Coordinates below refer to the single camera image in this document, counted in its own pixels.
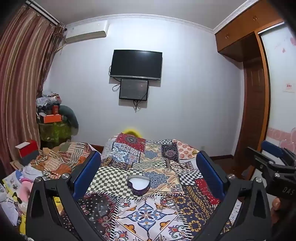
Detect striped orange brown quilt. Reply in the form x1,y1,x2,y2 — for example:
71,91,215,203
31,141,99,180

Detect white plastic bag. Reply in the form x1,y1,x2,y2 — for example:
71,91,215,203
0,197,19,226

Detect colourful patchwork blanket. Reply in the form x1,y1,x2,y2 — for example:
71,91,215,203
60,133,234,241

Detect wooden overhead cabinet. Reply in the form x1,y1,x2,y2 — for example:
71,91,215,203
214,0,286,62

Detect white air conditioner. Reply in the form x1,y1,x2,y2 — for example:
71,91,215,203
65,20,109,44

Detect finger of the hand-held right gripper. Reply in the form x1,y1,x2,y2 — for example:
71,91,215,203
261,140,296,163
245,146,277,178

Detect printed leaflet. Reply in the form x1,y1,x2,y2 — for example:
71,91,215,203
2,173,24,194

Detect black television cable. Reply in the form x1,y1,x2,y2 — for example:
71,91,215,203
109,65,121,92

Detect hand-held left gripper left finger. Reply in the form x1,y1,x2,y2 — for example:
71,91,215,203
25,151,116,241

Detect dark grey box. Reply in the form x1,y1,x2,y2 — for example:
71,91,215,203
18,151,41,166

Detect green patterned covered cabinet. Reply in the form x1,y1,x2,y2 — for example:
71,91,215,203
38,122,73,142

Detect small black wall monitor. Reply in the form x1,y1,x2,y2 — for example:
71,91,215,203
119,78,149,101

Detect curtain rail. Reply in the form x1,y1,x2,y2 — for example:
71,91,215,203
25,0,61,25

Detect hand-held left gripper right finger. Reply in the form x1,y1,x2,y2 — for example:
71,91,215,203
196,151,272,241

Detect person's right hand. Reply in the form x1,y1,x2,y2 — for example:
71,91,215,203
270,197,286,226

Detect pink plush toy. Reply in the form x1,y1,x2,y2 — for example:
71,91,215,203
18,178,36,210

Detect pile of clutter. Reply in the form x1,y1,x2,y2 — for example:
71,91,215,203
36,92,63,116

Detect purple heart-shaped jewelry box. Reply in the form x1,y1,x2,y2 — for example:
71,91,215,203
127,175,151,196

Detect flat orange box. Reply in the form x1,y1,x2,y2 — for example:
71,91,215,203
40,113,63,124

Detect yellow object behind bed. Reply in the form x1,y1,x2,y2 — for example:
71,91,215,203
124,127,143,138

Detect red and white box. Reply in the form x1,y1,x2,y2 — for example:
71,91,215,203
15,140,39,159

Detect striped brown curtain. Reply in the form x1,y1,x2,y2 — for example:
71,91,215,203
0,5,65,176

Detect white sliding wardrobe door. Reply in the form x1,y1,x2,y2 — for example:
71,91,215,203
258,22,296,152

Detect dark green cushion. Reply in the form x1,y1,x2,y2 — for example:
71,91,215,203
59,105,79,135

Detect black wall television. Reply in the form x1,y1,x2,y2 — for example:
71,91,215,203
110,49,163,81

